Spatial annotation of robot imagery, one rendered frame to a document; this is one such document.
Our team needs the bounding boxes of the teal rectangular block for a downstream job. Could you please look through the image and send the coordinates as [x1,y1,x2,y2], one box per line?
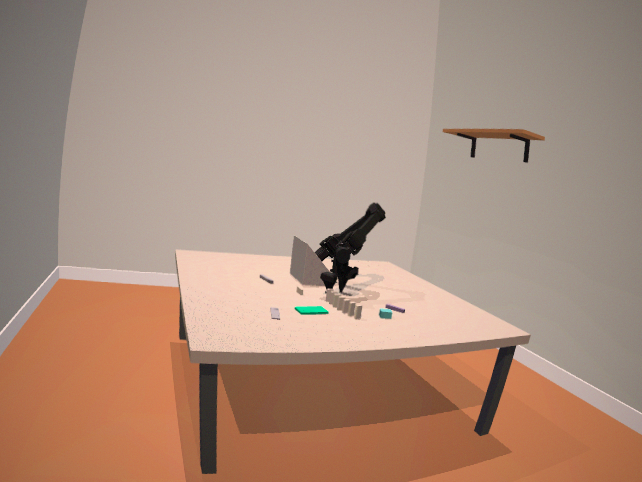
[378,308,393,319]

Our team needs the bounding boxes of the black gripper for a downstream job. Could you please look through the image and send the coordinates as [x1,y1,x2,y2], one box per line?
[320,258,349,293]

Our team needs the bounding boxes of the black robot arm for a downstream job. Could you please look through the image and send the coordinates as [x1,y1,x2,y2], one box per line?
[315,202,386,280]

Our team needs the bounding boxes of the green flat domino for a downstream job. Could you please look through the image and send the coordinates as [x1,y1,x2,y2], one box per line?
[294,306,329,315]

